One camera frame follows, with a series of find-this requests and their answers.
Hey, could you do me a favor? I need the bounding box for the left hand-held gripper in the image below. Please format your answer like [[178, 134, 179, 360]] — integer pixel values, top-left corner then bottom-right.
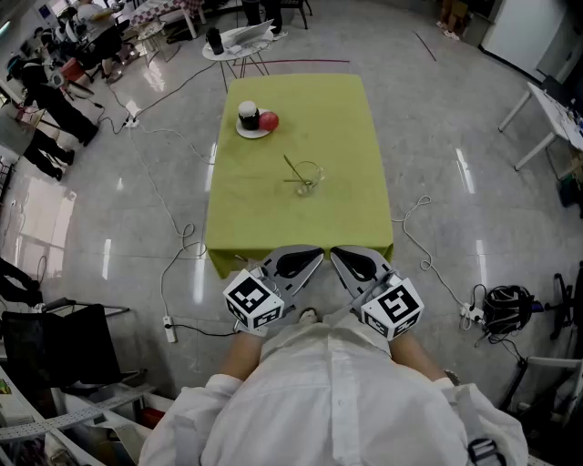
[[222, 245, 325, 337]]

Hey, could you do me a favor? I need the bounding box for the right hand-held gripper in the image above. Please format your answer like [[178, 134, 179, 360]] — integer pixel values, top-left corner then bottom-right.
[[331, 245, 424, 341]]

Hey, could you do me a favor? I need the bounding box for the clear glass cup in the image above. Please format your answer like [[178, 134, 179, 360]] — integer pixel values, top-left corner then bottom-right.
[[291, 160, 325, 198]]

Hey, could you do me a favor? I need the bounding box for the person's left forearm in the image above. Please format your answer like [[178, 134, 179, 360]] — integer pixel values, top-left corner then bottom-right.
[[217, 330, 266, 382]]

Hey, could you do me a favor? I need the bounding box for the person's right forearm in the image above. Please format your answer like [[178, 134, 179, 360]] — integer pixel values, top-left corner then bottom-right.
[[389, 334, 450, 383]]

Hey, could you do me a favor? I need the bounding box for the person in white shirt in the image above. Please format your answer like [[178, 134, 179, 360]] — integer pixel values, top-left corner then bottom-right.
[[138, 311, 529, 466]]

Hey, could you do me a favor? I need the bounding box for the white saucer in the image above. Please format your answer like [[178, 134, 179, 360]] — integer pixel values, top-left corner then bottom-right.
[[235, 108, 274, 140]]

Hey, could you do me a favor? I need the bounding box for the dark jar with white lid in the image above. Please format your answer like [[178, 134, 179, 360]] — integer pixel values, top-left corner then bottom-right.
[[237, 100, 261, 131]]

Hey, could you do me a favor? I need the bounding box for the green cloth covered table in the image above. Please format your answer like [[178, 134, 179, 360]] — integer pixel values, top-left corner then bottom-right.
[[204, 73, 395, 279]]

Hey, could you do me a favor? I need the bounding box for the red box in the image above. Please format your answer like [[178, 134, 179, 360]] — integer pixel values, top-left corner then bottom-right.
[[140, 407, 166, 429]]

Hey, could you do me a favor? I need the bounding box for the round white side table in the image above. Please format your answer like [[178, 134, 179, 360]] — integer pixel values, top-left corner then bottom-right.
[[202, 25, 275, 95]]

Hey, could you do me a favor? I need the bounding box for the black bottle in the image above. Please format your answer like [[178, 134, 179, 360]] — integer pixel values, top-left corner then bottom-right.
[[205, 26, 225, 56]]

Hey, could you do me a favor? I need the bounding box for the silver laptop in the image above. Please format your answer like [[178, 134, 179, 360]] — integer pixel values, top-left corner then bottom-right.
[[222, 18, 275, 46]]

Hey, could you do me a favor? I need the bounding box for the black chair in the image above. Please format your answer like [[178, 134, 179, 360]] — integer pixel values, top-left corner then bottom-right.
[[0, 298, 147, 397]]

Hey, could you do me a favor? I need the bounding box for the white desk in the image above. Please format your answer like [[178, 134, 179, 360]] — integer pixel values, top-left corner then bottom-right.
[[498, 81, 583, 172]]

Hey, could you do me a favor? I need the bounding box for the dark wooden chair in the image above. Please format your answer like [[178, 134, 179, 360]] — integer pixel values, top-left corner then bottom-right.
[[278, 0, 314, 31]]

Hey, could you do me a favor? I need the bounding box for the checkered cloth table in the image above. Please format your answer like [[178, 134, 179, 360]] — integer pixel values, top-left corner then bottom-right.
[[129, 0, 206, 40]]

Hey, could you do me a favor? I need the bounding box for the white cabinet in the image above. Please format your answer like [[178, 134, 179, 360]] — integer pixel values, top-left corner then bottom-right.
[[480, 0, 583, 83]]

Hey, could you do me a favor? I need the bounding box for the white floor cable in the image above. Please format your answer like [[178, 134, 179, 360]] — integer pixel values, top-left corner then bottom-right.
[[128, 125, 216, 319], [391, 195, 470, 315]]

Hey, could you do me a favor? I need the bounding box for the black floor cable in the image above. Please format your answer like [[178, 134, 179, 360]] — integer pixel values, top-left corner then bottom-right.
[[172, 322, 239, 338]]

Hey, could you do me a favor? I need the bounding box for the black cable bundle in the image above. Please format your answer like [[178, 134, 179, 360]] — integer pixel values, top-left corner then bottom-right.
[[482, 285, 535, 336]]

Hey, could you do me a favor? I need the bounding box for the grey shoulder strap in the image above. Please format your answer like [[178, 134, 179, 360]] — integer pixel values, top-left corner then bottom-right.
[[448, 384, 509, 466], [172, 411, 201, 466]]

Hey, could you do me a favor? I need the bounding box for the white perforated shelf rail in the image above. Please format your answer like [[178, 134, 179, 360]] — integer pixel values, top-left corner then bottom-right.
[[0, 384, 159, 442]]

